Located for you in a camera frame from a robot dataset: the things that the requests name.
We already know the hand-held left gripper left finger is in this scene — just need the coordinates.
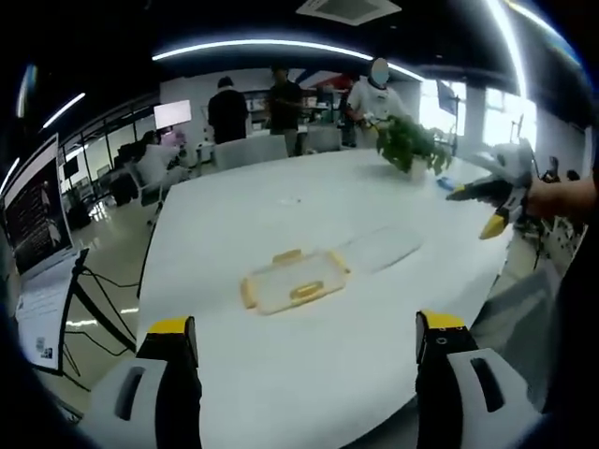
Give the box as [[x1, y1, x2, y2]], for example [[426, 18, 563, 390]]
[[86, 316, 202, 449]]

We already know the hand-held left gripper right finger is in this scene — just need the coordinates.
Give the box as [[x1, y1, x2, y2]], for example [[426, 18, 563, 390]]
[[415, 309, 553, 449]]

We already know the clear plastic container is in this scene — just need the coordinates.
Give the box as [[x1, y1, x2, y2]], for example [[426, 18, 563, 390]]
[[343, 224, 425, 273]]

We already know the clear lid with yellow buckles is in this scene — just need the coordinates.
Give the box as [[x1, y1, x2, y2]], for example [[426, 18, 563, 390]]
[[240, 248, 353, 319]]

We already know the green potted plant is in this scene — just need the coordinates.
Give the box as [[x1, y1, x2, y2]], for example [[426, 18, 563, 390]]
[[375, 113, 454, 182]]

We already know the grey chair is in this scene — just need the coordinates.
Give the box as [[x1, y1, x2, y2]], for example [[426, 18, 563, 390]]
[[470, 268, 565, 415]]

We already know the person's dark clothing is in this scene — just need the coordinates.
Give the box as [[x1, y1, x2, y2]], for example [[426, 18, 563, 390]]
[[542, 219, 599, 415]]

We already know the curved ceiling light strip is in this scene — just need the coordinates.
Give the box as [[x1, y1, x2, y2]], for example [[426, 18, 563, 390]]
[[484, 0, 533, 99], [151, 39, 422, 81]]

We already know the white chair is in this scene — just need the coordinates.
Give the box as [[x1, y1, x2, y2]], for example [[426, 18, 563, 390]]
[[305, 125, 343, 154], [212, 135, 290, 172]]

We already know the laptop on stand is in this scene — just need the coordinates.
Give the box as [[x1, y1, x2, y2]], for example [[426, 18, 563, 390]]
[[0, 132, 83, 376]]

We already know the office chair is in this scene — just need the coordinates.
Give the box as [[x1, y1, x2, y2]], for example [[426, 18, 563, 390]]
[[124, 158, 170, 226]]

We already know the ceiling air vent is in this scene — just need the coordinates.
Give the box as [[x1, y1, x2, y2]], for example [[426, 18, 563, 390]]
[[296, 0, 404, 27]]

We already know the short ceiling light strip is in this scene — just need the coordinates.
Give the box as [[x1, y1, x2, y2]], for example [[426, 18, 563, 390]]
[[41, 92, 88, 130]]

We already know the wall screen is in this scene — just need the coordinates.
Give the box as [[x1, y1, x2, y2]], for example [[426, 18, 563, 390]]
[[153, 98, 194, 133]]

